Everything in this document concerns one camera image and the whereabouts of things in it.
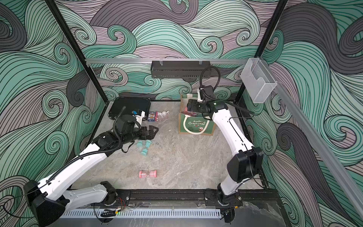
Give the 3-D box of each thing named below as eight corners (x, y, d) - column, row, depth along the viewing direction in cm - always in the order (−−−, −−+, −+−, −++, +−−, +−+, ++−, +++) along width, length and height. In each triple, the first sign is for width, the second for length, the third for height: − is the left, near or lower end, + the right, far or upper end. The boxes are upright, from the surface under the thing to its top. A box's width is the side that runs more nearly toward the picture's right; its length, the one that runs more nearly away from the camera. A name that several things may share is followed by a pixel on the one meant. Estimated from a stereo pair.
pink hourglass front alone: (139, 178, 82) (138, 176, 79) (140, 172, 84) (139, 170, 81) (157, 178, 82) (156, 176, 79) (157, 172, 84) (156, 170, 81)
